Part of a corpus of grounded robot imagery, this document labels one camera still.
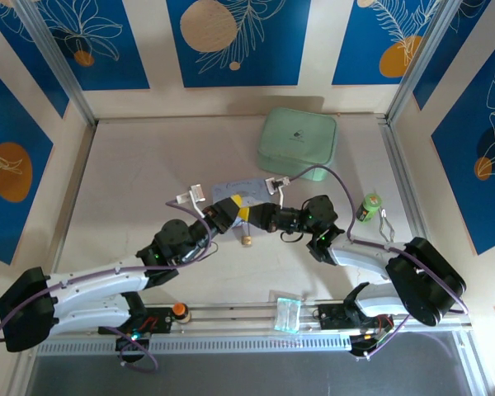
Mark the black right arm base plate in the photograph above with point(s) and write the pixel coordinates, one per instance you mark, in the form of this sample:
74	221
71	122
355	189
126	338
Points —
338	317

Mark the green cylindrical can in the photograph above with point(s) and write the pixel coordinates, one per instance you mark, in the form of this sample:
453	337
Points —
368	208

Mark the small wooden knob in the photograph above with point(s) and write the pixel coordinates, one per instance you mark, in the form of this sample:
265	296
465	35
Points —
246	241

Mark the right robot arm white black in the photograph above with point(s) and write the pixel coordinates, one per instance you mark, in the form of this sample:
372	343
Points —
420	280

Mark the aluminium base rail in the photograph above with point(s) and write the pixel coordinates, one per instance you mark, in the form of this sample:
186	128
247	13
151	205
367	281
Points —
239	326

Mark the blue floral wall panel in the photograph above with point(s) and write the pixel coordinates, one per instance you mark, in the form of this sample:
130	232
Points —
478	165
99	41
387	41
12	165
239	41

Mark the aluminium frame post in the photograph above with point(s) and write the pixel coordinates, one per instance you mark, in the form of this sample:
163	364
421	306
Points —
412	62
62	70

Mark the mint green zipper pouch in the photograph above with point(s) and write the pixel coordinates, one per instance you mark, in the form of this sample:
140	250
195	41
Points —
299	142

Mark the blue Cinnamoroll tin box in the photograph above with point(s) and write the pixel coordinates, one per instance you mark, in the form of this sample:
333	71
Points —
247	189

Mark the clear plastic bag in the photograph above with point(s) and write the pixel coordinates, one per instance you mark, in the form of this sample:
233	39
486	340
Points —
288	313

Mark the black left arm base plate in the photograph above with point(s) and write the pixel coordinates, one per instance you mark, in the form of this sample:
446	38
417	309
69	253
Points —
148	323

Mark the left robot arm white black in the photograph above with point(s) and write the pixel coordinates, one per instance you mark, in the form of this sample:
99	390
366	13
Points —
90	288

